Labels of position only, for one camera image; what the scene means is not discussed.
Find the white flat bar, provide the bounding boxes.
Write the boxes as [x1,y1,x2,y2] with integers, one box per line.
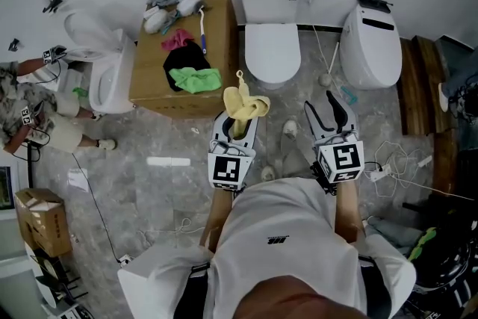
[146,156,191,167]

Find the large cardboard box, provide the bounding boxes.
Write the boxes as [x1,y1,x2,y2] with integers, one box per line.
[128,0,240,119]

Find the white floor cord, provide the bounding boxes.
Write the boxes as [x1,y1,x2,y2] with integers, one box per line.
[137,218,192,247]

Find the teal plastic tool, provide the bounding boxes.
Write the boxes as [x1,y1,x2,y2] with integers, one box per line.
[340,85,359,105]

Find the white cable tangle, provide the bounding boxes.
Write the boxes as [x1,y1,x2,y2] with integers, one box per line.
[373,140,475,201]

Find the person's left forearm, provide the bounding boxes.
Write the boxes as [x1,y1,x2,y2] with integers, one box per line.
[199,188,240,255]

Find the small cardboard box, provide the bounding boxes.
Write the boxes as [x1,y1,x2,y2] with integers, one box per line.
[13,188,74,258]

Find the white power strip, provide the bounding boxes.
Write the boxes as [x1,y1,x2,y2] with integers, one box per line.
[369,164,393,182]

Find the black equipment rack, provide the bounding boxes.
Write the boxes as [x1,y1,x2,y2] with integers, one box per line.
[401,193,478,319]

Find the person's white shoe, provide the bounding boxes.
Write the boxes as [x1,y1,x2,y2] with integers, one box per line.
[260,164,277,182]
[282,119,299,140]

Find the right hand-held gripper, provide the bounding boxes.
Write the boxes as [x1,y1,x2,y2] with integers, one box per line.
[304,90,365,184]

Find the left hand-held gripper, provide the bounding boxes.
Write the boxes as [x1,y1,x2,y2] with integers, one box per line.
[207,110,261,192]

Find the person's right forearm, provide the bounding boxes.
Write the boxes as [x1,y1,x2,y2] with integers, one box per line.
[333,181,367,244]

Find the black router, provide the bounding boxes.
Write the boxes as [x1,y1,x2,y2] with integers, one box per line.
[37,253,89,311]

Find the grey folded cloth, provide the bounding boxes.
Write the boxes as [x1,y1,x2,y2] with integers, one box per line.
[367,215,423,247]

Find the person's grey trousers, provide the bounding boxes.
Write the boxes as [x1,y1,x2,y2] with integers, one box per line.
[276,134,319,181]

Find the black cloth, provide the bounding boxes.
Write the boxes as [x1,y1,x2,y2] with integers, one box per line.
[162,40,212,93]

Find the white toilet with tank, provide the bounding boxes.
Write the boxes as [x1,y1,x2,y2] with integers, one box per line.
[238,0,302,90]

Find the pink cloth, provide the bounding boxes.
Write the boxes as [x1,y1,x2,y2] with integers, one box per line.
[161,28,195,52]

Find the person's face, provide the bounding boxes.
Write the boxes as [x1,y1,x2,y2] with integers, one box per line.
[235,274,369,319]

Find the white smart toilet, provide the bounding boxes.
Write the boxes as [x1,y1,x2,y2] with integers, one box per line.
[338,3,403,90]

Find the green black glove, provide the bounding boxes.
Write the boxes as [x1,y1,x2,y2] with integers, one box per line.
[409,226,438,262]

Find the white blue-handled brush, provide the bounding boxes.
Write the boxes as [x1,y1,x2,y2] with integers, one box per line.
[196,9,208,55]

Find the black shoulder strap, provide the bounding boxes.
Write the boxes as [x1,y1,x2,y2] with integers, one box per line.
[185,261,211,319]
[357,255,393,319]

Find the person's white shirt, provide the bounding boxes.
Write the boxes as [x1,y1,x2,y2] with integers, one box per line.
[117,177,418,319]

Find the green cloth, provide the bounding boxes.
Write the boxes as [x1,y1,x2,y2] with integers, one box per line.
[170,66,223,94]

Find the yellow cloth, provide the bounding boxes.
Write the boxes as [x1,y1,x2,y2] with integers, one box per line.
[223,70,270,135]

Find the black floor cable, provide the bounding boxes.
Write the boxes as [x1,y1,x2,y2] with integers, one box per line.
[70,152,125,263]

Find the white open toilet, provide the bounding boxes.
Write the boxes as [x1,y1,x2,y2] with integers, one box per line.
[63,9,137,113]

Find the white paper sheet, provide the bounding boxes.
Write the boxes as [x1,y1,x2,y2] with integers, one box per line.
[66,167,90,193]

